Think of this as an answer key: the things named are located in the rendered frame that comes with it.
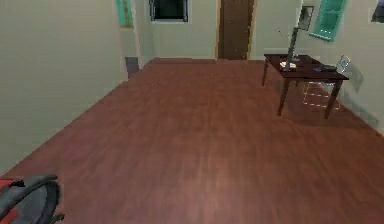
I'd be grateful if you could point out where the grey bin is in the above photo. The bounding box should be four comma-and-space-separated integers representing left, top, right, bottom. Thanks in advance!
125, 56, 140, 79

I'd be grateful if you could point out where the brown wooden room door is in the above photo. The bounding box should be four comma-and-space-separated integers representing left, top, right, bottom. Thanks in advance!
218, 0, 256, 61

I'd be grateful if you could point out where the grey desk lamp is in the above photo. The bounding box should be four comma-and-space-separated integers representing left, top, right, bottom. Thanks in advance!
281, 5, 315, 72

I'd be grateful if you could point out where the dark brown wooden table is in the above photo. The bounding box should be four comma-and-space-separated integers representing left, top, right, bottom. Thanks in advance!
261, 53, 350, 120

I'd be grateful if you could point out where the black flat object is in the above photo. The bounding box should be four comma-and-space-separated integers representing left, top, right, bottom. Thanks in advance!
312, 64, 338, 73

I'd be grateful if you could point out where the pale blue framed photo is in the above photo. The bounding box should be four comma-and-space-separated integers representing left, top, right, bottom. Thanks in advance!
336, 55, 352, 74

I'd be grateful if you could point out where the dark window with grey frame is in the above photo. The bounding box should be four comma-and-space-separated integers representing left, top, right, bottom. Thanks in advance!
148, 0, 189, 23

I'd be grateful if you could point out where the teal framed wall picture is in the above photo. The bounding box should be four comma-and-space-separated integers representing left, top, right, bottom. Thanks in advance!
115, 0, 135, 28

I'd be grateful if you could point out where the dark framed wall picture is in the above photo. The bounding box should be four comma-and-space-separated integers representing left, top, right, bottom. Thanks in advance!
370, 0, 384, 24

